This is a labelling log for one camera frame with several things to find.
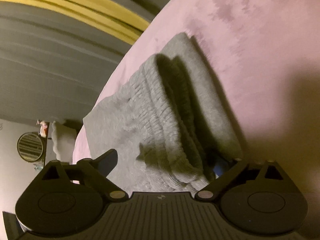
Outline grey sweatpants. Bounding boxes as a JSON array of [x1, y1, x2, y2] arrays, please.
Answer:
[[84, 33, 242, 193]]

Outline white folded cloth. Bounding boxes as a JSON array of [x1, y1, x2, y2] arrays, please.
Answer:
[[51, 121, 77, 163]]

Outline round black fan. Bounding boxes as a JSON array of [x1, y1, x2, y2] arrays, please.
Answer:
[[17, 132, 44, 163]]

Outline grey-green curtain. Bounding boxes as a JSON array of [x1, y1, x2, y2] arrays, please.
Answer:
[[1, 0, 170, 123]]

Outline pink plush bed blanket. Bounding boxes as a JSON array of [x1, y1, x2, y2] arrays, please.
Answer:
[[72, 0, 320, 196]]

